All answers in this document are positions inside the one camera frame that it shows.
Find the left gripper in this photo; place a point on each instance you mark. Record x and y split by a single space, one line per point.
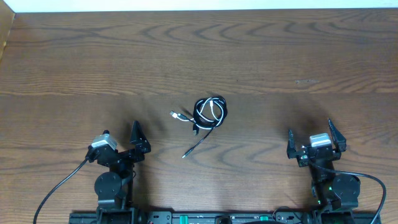
123 155

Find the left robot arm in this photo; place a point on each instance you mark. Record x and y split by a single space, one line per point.
114 187

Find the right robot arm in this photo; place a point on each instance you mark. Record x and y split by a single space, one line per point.
337 193

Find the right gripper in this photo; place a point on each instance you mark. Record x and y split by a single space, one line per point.
339 142

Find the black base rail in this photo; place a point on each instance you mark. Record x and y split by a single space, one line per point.
164 217

